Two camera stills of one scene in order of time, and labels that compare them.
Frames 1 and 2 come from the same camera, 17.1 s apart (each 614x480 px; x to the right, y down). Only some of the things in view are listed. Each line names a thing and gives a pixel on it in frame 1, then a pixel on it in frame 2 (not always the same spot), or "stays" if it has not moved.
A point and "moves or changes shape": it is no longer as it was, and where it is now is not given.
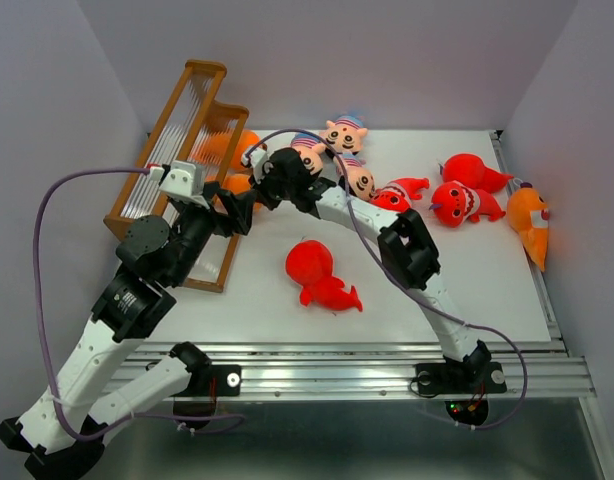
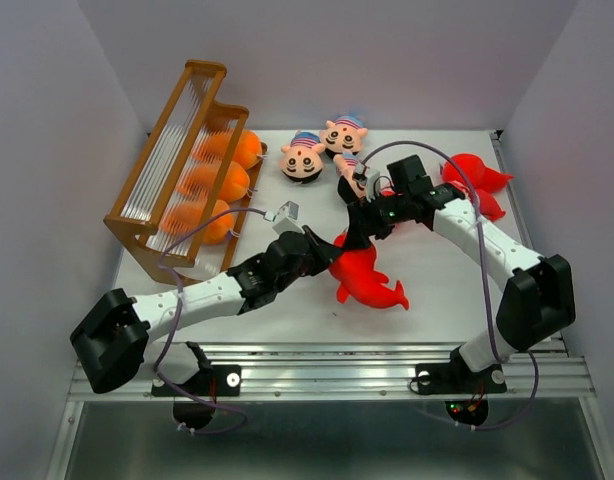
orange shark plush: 529,215 moves or changes shape
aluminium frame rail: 533,370 stays
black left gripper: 241,216 -> 324,251
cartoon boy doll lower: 353,175 stays
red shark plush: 309,265 -> 354,271
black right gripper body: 272,190 -> 385,213
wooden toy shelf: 186,155 stays
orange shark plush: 216,147 stays
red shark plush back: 471,170 stays
